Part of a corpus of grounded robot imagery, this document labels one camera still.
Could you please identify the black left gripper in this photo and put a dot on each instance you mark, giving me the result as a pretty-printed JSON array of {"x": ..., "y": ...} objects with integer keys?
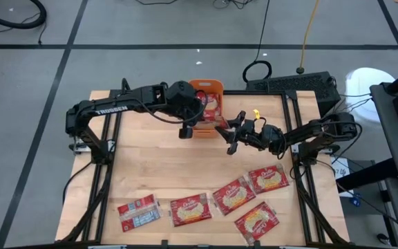
[{"x": 183, "y": 98}]

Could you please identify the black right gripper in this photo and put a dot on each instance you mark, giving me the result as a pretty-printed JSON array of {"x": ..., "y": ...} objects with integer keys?
[{"x": 263, "y": 136}]

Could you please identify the white paper sheet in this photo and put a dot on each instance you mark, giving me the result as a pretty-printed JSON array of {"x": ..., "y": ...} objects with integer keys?
[{"x": 340, "y": 173}]

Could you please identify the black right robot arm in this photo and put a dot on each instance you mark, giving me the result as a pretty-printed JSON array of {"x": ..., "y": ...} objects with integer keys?
[{"x": 309, "y": 130}]

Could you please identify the black aluminium table frame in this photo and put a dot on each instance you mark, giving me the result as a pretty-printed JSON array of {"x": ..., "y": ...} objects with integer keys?
[{"x": 254, "y": 92}]

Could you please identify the orange plastic basket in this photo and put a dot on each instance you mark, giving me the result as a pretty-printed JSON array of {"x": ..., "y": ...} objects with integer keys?
[{"x": 206, "y": 133}]

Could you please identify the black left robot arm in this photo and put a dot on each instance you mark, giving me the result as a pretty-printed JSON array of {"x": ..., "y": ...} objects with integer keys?
[{"x": 140, "y": 98}]

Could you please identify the blue tag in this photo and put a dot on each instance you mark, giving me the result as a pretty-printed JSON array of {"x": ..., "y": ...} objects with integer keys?
[{"x": 356, "y": 200}]

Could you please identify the black computer case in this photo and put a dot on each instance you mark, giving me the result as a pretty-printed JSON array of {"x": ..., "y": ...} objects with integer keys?
[{"x": 289, "y": 88}]

